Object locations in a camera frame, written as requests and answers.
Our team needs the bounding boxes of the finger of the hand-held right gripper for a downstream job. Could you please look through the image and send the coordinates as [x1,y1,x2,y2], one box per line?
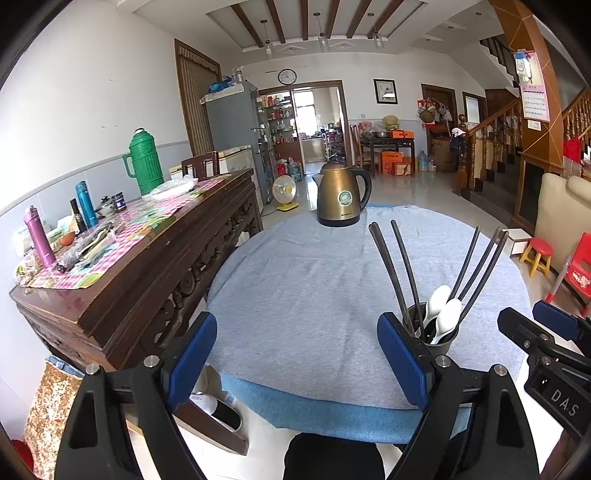
[497,307,579,358]
[531,300,591,343]

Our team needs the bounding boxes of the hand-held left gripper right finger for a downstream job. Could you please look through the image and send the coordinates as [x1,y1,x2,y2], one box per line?
[376,312,541,480]

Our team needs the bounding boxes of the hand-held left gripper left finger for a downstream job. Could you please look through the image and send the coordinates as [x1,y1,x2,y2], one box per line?
[54,312,218,480]

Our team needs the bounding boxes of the dark utensil cup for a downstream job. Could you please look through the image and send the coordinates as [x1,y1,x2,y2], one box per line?
[402,302,461,346]

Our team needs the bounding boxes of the dark chopstick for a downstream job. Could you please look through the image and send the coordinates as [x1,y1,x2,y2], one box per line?
[453,226,502,303]
[449,225,482,301]
[459,231,509,324]
[368,222,423,335]
[390,220,428,333]

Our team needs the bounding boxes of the white ceramic spoon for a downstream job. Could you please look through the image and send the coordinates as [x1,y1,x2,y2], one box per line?
[430,298,463,345]
[424,285,452,330]

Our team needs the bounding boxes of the person's right forearm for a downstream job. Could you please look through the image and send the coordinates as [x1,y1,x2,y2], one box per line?
[539,427,590,480]

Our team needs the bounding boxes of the red plastic child chair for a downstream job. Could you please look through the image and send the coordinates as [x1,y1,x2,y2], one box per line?
[551,233,591,318]

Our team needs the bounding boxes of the white black slipper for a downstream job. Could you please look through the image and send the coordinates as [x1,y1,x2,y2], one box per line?
[189,364,244,433]

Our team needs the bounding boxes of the red yellow round stool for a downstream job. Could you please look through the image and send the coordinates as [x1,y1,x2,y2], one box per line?
[519,237,554,279]

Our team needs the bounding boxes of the carved dark wooden sideboard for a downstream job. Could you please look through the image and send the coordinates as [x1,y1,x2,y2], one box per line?
[9,168,265,456]

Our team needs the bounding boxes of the small white stool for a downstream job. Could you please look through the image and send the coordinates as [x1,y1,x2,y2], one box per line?
[501,228,533,257]

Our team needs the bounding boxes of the blue table cloth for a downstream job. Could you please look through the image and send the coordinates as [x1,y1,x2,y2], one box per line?
[221,204,474,445]

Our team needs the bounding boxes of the beige leather sofa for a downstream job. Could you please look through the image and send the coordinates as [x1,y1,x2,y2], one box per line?
[533,173,591,297]

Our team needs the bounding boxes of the grey table cloth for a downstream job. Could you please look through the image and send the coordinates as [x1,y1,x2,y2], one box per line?
[205,205,527,411]

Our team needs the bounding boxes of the person's black pants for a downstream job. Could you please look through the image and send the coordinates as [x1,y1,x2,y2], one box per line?
[283,429,472,480]

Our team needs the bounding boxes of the pink checkered cloth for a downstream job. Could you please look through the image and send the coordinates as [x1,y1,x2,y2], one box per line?
[21,178,228,290]

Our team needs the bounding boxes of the gold patterned cushion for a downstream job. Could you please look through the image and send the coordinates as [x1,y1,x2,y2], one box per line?
[23,362,86,480]

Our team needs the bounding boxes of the white bowl with plastic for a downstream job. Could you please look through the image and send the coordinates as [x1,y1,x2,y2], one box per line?
[150,178,195,202]

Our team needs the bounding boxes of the wooden staircase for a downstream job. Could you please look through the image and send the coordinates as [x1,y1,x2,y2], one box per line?
[455,37,591,223]

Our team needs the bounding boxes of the golden electric kettle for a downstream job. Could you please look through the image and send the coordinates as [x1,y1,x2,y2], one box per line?
[311,161,373,228]

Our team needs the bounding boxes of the black bottle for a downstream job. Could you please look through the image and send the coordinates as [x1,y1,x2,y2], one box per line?
[70,198,88,234]

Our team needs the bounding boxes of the teal bottle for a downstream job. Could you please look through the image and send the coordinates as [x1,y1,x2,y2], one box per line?
[75,181,99,228]

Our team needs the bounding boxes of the cardboard box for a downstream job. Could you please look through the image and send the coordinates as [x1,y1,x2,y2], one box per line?
[431,138,456,173]

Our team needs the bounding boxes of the round white fan heater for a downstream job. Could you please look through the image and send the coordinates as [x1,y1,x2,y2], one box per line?
[271,175,299,212]

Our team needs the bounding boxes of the dark wooden chair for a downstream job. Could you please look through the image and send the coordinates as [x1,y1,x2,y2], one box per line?
[181,151,221,182]

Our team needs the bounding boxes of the purple bottle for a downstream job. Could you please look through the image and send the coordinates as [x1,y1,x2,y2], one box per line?
[24,206,57,269]

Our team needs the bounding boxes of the tall orange box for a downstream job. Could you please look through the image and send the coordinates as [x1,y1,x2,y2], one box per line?
[379,151,405,176]

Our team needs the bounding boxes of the green thermos jug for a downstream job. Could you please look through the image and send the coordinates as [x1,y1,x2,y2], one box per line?
[122,128,165,196]

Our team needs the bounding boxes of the white chest freezer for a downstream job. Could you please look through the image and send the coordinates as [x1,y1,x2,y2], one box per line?
[168,145,260,186]

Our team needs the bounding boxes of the wooden dining table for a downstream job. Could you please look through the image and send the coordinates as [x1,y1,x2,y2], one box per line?
[359,136,417,177]

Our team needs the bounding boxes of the brown door with glass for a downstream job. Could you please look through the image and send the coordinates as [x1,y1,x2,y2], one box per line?
[462,91,487,135]

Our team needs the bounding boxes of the grey refrigerator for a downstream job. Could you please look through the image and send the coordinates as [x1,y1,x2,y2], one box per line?
[202,82,274,205]

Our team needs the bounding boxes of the brown wooden door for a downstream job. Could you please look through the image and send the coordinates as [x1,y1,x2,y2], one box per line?
[421,84,458,139]

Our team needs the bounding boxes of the kitchen shelf with bottles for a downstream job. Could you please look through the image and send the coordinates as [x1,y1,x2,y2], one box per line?
[259,92,297,162]

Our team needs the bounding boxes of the brown window blind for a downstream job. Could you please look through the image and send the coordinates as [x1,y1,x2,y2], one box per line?
[174,39,223,158]

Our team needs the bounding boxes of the pink wall calendar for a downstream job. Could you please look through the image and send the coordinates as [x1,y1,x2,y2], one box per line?
[513,50,551,123]

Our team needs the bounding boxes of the wooden door frame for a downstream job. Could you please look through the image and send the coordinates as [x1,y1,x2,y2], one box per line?
[257,79,350,163]

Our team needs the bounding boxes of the framed wall picture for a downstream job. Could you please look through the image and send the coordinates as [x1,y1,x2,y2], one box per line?
[373,79,398,105]

